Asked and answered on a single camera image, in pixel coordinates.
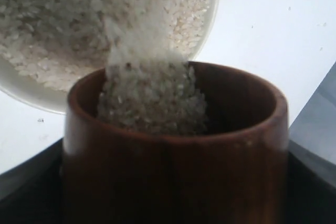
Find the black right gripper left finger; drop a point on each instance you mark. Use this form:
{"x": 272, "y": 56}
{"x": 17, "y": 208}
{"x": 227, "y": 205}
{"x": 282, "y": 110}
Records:
{"x": 31, "y": 191}

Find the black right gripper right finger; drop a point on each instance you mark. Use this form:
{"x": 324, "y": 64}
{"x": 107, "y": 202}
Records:
{"x": 311, "y": 187}

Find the brown wooden cup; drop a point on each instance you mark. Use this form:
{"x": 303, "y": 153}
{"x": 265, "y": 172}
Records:
{"x": 236, "y": 173}

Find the white bowl of rice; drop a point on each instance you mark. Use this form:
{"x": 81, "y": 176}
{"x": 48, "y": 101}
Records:
{"x": 47, "y": 45}

